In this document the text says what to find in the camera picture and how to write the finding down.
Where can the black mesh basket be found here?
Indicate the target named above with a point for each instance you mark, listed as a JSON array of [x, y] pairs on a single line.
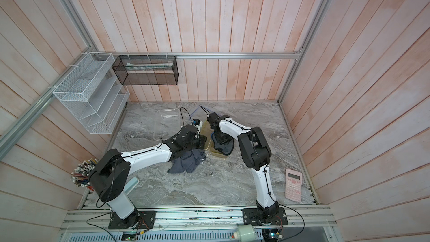
[[146, 70]]

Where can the dark grey cloth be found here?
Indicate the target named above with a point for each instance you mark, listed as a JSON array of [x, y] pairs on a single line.
[[188, 161]]

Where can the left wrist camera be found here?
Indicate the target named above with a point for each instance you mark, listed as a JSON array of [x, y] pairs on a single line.
[[197, 123]]

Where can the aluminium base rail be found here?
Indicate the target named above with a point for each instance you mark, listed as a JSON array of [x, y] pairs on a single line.
[[199, 223]]

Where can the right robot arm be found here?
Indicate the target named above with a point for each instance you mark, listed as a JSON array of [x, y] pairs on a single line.
[[255, 153]]

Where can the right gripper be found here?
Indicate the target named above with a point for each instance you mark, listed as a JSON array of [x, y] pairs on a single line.
[[221, 141]]

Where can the white cylinder device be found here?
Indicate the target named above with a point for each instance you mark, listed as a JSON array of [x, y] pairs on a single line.
[[245, 233]]

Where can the red cup of pencils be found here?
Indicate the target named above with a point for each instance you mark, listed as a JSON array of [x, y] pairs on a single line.
[[80, 175]]

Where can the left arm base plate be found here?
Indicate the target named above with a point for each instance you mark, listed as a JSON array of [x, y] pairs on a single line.
[[137, 219]]

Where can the clear lunch box blue rim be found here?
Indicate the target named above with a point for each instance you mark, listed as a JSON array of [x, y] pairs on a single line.
[[167, 123]]

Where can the white wire mesh shelf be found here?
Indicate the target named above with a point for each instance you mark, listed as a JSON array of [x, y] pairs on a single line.
[[93, 96]]

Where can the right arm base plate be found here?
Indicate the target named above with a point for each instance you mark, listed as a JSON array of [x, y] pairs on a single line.
[[255, 217]]

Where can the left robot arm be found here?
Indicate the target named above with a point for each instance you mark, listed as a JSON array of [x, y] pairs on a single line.
[[110, 174]]

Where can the pale green case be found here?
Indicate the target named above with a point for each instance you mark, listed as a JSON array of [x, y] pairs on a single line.
[[129, 186]]

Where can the clear lunch box lid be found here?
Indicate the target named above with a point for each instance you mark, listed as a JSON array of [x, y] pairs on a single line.
[[201, 111]]

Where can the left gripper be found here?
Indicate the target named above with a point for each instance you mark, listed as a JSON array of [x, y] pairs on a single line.
[[202, 139]]

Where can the pink calculator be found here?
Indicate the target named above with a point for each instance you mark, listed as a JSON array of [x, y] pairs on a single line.
[[293, 185]]

